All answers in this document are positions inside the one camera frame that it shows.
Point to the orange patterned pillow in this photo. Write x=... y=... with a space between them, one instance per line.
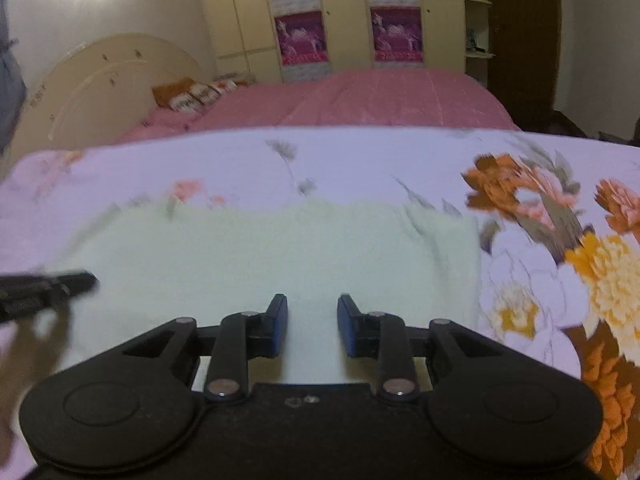
x=188 y=95

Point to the pale green cloth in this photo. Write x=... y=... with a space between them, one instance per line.
x=156 y=262

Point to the grey tied curtain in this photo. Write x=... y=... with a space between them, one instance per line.
x=12 y=87

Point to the pink checked bedspread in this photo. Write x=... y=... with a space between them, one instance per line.
x=398 y=97

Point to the person's left hand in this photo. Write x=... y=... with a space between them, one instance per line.
x=29 y=359

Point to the lower right magenta poster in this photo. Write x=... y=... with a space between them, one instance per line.
x=397 y=35

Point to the dark wooden door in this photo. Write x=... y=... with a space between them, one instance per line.
x=525 y=41

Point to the cream wardrobe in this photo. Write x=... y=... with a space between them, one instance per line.
x=244 y=38

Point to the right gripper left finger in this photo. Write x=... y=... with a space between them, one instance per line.
x=239 y=338

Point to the cream rounded headboard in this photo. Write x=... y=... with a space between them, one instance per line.
x=96 y=93

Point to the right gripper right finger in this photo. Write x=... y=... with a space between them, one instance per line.
x=387 y=339

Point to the lilac floral bed sheet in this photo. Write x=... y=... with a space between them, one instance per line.
x=532 y=240

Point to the lower left magenta poster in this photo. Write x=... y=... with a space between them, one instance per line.
x=302 y=45

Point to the cream corner shelves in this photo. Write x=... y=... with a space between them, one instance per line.
x=478 y=52

